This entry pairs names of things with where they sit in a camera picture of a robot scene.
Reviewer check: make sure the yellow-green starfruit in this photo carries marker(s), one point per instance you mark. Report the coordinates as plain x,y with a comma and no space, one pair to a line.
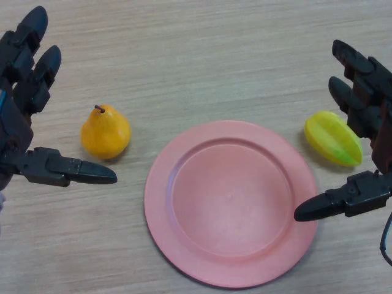
333,139

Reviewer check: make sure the pink round plate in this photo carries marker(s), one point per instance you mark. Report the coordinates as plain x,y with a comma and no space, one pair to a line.
229,208

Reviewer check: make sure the yellow pear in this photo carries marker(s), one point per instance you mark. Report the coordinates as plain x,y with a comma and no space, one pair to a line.
105,134

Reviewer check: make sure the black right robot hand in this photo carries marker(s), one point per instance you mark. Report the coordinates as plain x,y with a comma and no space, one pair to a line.
367,190

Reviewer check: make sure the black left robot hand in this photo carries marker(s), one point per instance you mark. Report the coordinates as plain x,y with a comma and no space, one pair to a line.
18,122

